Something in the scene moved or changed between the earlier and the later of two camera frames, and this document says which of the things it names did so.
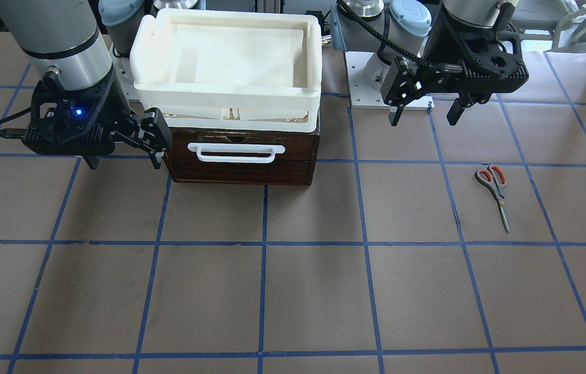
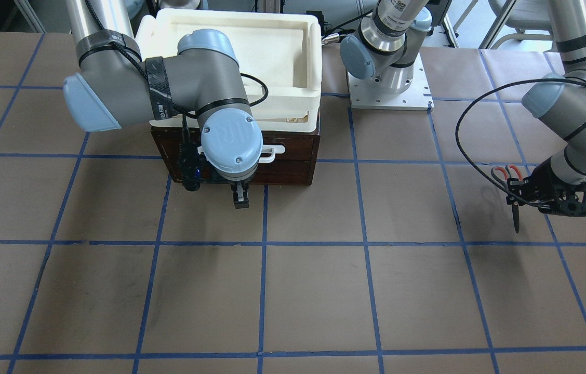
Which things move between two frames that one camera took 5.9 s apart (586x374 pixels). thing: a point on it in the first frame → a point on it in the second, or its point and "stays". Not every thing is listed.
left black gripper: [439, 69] → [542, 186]
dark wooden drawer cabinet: [242, 157] stays
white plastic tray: [222, 70] stays
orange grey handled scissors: [493, 180] → [501, 175]
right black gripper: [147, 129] → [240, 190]
